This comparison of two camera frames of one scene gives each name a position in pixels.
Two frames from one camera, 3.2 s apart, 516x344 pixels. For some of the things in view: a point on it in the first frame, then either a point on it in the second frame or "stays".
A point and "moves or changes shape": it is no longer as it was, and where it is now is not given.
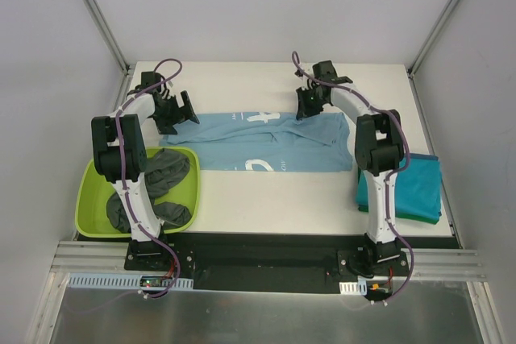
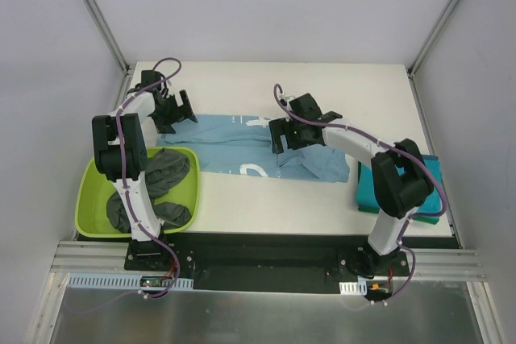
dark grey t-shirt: (164, 169) stays
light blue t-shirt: (260, 142) moves or changes shape
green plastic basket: (92, 192) stays
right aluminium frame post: (443, 14) stays
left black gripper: (172, 109) stays
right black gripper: (307, 101) to (285, 134)
